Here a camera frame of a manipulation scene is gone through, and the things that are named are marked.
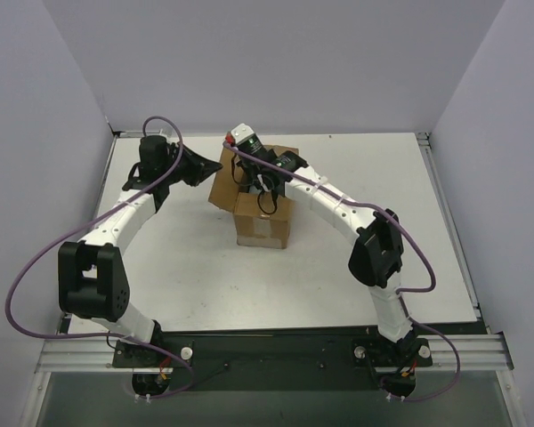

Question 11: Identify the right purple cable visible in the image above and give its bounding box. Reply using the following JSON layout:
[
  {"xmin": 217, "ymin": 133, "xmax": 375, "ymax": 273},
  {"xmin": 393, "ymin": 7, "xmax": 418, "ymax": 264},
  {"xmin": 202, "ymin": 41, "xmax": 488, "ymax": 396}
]
[{"xmin": 222, "ymin": 140, "xmax": 462, "ymax": 404}]

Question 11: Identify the brown cardboard express box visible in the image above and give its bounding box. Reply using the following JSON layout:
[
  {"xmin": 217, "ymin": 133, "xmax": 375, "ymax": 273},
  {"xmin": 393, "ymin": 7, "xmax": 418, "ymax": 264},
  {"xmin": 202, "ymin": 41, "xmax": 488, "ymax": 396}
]
[{"xmin": 208, "ymin": 149, "xmax": 294, "ymax": 249}]

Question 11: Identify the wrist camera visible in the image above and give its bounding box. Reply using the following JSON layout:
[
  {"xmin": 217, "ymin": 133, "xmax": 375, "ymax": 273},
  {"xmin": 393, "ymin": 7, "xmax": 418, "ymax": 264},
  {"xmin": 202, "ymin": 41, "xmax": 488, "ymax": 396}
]
[
  {"xmin": 224, "ymin": 123, "xmax": 256, "ymax": 147},
  {"xmin": 158, "ymin": 129, "xmax": 174, "ymax": 140}
]

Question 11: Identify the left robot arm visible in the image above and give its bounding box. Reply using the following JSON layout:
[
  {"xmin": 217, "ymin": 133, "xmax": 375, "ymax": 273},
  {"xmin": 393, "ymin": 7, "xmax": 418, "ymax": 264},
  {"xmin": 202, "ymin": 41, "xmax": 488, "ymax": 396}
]
[{"xmin": 58, "ymin": 135, "xmax": 223, "ymax": 367}]

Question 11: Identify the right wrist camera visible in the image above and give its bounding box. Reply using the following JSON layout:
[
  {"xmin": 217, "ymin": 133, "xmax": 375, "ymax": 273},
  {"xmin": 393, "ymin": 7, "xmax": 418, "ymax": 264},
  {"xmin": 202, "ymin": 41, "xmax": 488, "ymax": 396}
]
[{"xmin": 224, "ymin": 123, "xmax": 256, "ymax": 147}]

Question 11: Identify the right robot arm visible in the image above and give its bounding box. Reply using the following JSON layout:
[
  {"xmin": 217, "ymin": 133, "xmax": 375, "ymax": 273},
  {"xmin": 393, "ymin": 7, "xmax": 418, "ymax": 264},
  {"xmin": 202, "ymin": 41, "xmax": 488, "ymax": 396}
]
[{"xmin": 226, "ymin": 134, "xmax": 412, "ymax": 343}]

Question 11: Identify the aluminium frame rail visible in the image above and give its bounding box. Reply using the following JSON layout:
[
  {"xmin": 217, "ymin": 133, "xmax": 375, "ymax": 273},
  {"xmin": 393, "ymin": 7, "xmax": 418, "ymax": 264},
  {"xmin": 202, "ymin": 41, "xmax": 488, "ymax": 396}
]
[{"xmin": 36, "ymin": 334, "xmax": 514, "ymax": 374}]

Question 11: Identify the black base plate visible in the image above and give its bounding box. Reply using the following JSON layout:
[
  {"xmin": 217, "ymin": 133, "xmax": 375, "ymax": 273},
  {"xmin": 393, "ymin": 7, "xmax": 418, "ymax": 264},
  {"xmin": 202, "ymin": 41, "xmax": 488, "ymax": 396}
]
[{"xmin": 112, "ymin": 326, "xmax": 433, "ymax": 396}]

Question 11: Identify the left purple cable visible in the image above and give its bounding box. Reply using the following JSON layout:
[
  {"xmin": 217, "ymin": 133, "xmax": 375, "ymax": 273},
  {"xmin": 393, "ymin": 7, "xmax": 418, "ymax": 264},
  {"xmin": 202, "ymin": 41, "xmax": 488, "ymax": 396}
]
[{"xmin": 4, "ymin": 115, "xmax": 195, "ymax": 399}]

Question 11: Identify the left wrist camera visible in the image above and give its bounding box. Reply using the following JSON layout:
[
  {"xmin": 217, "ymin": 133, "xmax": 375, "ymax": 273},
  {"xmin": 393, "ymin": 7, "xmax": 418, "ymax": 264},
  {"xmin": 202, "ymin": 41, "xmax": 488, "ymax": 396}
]
[{"xmin": 158, "ymin": 129, "xmax": 174, "ymax": 140}]

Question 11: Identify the purple cable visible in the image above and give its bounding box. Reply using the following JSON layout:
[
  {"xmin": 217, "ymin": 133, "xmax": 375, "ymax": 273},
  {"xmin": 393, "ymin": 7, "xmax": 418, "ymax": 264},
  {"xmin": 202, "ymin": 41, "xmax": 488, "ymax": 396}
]
[
  {"xmin": 222, "ymin": 140, "xmax": 462, "ymax": 404},
  {"xmin": 4, "ymin": 115, "xmax": 195, "ymax": 399}
]

